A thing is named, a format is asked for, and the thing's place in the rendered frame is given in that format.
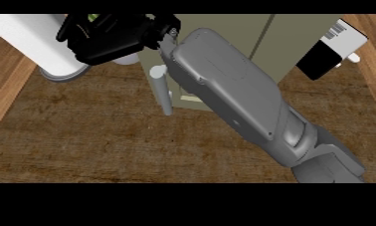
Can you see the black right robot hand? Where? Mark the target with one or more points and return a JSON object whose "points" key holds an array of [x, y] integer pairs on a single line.
{"points": [[109, 39]]}

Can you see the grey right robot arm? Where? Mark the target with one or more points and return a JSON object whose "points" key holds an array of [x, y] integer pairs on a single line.
{"points": [[230, 80]]}

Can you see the brown wooden side panel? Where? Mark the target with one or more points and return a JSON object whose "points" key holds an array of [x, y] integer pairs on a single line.
{"points": [[12, 77]]}

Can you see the white and black box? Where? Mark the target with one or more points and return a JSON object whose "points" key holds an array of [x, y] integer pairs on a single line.
{"points": [[338, 42]]}

